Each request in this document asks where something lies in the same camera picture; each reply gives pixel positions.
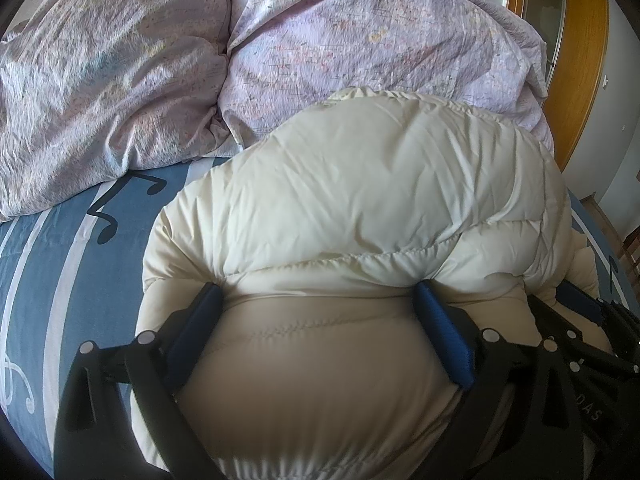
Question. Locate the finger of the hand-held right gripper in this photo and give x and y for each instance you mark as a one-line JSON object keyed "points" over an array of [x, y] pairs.
{"points": [[585, 305], [555, 322]]}

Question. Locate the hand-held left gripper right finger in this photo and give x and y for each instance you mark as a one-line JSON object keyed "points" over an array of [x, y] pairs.
{"points": [[445, 340]]}

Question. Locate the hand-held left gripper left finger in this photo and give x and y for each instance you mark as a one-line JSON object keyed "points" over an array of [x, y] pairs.
{"points": [[195, 330]]}

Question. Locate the cream puffer jacket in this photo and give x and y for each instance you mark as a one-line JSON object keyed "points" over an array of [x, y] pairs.
{"points": [[350, 185]]}

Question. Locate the brown wooden chair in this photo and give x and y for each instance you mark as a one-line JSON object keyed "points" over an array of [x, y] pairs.
{"points": [[631, 255]]}

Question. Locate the wooden framed door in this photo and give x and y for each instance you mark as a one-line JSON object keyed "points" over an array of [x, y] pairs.
{"points": [[582, 60]]}

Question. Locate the lilac floral duvet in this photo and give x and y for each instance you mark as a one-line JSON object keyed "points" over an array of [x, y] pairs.
{"points": [[350, 35]]}

